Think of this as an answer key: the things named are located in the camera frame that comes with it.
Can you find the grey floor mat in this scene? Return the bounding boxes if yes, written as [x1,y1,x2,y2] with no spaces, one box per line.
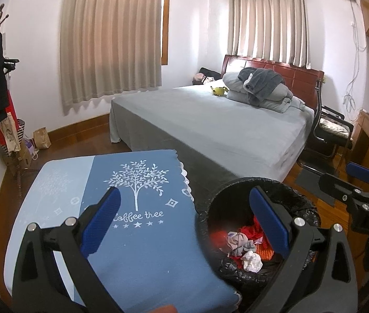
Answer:
[295,168,338,207]

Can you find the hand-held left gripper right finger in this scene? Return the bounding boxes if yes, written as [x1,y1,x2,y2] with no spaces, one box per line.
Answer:
[249,186,359,313]

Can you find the blue tree print tablecloth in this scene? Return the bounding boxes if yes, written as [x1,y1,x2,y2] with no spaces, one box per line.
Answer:
[3,149,242,313]

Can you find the wooden window frame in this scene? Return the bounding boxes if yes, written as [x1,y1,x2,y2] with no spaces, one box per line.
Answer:
[161,0,171,66]

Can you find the beige tote bag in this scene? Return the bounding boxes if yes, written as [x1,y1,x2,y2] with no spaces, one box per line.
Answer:
[2,117,22,152]

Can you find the trash bin with black liner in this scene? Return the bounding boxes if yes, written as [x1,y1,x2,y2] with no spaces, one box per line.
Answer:
[195,176,322,313]

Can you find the narrow beige curtain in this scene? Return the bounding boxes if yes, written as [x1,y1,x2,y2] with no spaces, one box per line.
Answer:
[228,0,311,70]

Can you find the wide beige curtain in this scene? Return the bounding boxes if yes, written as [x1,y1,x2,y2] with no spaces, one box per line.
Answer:
[60,0,165,115]

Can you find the red bag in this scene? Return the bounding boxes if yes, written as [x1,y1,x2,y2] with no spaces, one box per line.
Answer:
[0,91,19,151]

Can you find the orange knitted cloth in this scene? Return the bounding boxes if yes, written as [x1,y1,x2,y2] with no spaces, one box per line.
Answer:
[255,246,274,261]

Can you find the red wooden headboard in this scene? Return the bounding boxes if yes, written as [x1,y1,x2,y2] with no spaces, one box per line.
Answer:
[220,55,325,108]

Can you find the folded light grey duvet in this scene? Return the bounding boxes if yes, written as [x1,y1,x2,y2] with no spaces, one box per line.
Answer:
[226,89,306,114]

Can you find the brown paper bag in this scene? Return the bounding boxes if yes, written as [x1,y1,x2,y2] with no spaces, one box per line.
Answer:
[33,127,52,150]

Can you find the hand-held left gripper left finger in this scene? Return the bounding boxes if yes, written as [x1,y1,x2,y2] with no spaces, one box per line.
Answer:
[11,186,122,313]

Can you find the patterned chair cushion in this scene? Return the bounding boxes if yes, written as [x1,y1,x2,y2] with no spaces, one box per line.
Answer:
[319,119,349,136]

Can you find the black metal chair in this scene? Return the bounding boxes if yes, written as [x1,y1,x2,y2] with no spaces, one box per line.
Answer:
[297,80,354,178]

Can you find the black bag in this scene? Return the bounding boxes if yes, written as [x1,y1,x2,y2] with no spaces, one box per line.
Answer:
[199,67,222,82]

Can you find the striped bag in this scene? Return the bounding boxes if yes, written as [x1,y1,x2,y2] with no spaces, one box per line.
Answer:
[16,119,27,147]

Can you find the cardboard box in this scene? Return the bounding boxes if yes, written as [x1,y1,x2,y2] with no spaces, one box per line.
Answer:
[20,150,34,170]

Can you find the white wall cables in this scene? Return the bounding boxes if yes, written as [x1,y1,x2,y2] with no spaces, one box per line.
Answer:
[344,0,367,113]

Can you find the bed with grey sheet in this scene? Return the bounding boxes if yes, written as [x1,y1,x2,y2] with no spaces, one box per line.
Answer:
[109,85,315,196]

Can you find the dark grey blanket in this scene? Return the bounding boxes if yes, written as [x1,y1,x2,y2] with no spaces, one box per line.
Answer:
[237,67,286,106]

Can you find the grey sock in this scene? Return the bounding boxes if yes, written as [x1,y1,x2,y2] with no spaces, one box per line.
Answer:
[226,231,257,257]

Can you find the white tissue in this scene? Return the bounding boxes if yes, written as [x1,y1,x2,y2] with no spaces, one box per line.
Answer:
[240,251,263,273]

